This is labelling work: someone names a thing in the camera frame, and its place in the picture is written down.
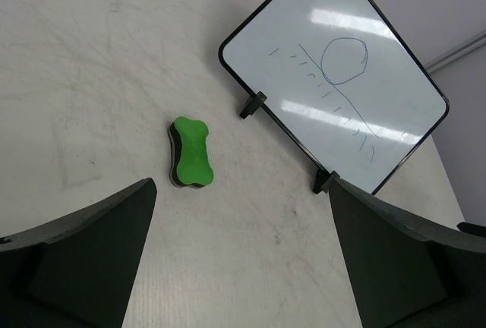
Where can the black-framed whiteboard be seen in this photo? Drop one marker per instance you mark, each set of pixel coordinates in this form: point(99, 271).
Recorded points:
point(340, 81)

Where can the green bone-shaped whiteboard eraser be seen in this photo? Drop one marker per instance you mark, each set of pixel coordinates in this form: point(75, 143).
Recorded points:
point(190, 161)

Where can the black whiteboard stand with rods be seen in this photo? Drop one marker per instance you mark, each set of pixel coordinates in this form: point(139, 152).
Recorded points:
point(323, 178)

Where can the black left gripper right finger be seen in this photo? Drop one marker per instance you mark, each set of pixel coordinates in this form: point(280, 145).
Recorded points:
point(405, 270)

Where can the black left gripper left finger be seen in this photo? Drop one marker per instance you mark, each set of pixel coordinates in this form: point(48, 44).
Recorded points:
point(77, 270)

